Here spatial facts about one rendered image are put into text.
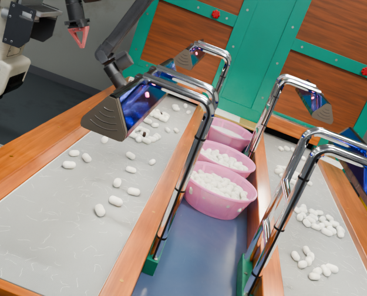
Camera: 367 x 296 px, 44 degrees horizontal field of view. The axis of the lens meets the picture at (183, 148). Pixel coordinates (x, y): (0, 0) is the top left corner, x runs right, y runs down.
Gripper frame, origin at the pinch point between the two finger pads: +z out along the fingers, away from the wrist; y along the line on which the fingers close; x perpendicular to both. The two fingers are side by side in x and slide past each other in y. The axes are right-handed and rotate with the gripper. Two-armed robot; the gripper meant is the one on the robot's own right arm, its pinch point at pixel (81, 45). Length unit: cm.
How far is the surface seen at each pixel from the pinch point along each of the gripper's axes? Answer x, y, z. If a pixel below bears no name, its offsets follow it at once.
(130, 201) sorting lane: -21, -52, 40
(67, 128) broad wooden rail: 3.0, -22.8, 24.5
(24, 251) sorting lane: -8, -88, 33
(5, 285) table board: -9, -98, 33
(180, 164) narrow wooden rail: -32, -18, 42
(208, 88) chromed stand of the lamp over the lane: -46, -56, 11
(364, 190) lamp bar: -77, -74, 32
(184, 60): -35.7, 5.3, 10.0
